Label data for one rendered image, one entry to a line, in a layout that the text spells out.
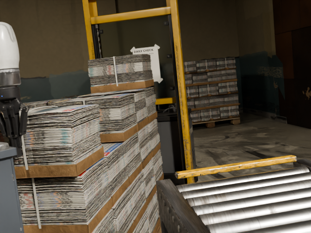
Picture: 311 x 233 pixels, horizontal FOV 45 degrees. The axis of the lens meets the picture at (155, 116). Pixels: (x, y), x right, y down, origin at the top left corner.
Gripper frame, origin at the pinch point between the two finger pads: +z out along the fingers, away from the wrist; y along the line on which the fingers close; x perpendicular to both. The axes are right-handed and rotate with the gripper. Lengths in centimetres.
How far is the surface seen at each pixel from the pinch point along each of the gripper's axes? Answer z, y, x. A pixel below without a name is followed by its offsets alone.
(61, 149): 2.5, -14.2, -4.0
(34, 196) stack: 20.2, 1.0, -8.0
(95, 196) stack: 24.1, -18.9, -16.9
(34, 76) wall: -35, 337, -632
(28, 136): -2.7, -2.1, -4.9
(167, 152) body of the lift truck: 49, -17, -192
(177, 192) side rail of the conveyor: 16, -54, 6
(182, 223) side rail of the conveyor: 16, -59, 28
